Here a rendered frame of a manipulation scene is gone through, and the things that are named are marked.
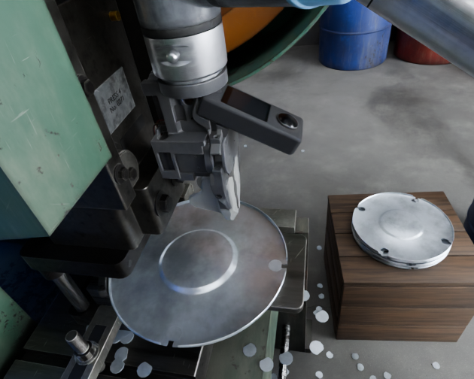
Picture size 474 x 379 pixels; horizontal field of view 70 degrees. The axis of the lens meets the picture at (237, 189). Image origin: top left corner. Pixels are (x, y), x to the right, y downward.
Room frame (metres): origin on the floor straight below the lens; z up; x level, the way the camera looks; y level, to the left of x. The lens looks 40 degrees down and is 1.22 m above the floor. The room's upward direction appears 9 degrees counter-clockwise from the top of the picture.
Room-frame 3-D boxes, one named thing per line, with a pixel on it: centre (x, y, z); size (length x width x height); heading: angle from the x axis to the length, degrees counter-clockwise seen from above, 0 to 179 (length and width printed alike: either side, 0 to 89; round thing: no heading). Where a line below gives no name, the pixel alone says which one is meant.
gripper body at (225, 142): (0.35, 0.03, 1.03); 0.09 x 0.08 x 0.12; 73
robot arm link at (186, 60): (0.34, 0.03, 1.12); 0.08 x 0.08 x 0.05
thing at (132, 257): (0.40, 0.21, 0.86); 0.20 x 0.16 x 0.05; 163
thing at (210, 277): (0.36, 0.08, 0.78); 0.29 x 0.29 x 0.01
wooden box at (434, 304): (0.70, -0.49, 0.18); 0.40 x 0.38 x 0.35; 80
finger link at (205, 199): (0.33, 0.03, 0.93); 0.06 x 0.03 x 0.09; 73
